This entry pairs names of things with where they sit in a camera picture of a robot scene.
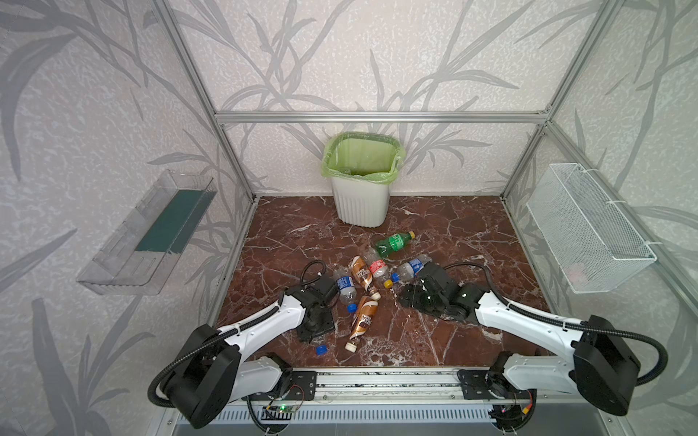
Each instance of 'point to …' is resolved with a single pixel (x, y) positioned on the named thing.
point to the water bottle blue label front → (321, 350)
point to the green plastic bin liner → (367, 156)
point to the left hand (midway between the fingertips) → (328, 322)
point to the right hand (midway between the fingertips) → (405, 292)
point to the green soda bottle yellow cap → (386, 245)
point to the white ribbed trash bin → (361, 203)
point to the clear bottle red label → (377, 266)
